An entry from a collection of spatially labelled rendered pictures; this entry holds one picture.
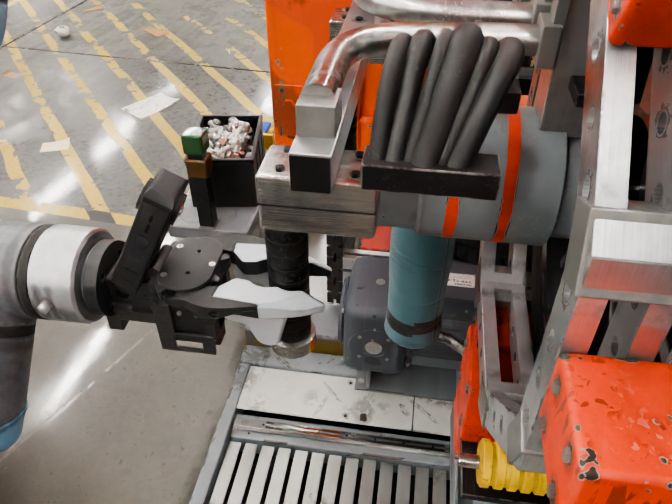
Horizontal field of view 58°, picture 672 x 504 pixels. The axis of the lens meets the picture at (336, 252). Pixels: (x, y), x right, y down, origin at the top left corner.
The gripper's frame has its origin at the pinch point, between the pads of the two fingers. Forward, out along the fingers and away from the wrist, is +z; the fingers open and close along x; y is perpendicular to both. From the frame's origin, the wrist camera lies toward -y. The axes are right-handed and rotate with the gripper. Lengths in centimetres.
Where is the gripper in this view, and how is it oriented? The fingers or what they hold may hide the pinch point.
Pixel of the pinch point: (313, 281)
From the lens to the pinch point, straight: 52.8
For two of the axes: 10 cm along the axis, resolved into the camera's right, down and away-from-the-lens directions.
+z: 9.9, 0.9, -1.2
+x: -1.5, 6.2, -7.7
